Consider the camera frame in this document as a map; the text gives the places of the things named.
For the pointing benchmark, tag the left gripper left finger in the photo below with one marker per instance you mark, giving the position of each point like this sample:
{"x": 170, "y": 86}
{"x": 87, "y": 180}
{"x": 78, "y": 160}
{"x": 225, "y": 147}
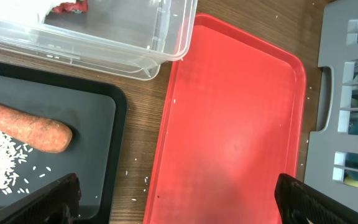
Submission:
{"x": 57, "y": 202}

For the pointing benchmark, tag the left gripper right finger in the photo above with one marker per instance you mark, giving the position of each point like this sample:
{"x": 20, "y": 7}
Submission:
{"x": 298, "y": 203}

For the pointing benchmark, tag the orange carrot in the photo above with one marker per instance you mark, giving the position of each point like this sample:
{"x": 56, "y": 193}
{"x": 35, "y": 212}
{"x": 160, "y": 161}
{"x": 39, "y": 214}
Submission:
{"x": 44, "y": 134}

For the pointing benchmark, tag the white napkin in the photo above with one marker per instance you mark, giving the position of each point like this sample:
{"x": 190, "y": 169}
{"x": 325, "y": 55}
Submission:
{"x": 27, "y": 11}

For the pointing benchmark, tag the red wrapper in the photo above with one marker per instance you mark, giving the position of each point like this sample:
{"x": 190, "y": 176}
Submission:
{"x": 76, "y": 7}

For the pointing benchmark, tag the grey dishwasher rack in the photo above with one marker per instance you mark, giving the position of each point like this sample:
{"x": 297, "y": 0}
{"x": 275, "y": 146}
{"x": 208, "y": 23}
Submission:
{"x": 329, "y": 143}

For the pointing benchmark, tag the black waste tray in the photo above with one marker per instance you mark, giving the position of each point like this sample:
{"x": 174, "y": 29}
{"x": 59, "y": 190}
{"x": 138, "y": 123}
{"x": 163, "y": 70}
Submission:
{"x": 96, "y": 114}

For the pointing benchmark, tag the red serving tray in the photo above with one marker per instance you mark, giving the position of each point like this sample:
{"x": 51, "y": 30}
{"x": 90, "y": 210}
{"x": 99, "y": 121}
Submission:
{"x": 231, "y": 125}

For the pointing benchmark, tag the clear plastic bin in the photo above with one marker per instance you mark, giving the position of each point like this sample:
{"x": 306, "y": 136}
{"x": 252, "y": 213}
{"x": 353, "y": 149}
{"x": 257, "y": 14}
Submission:
{"x": 129, "y": 38}

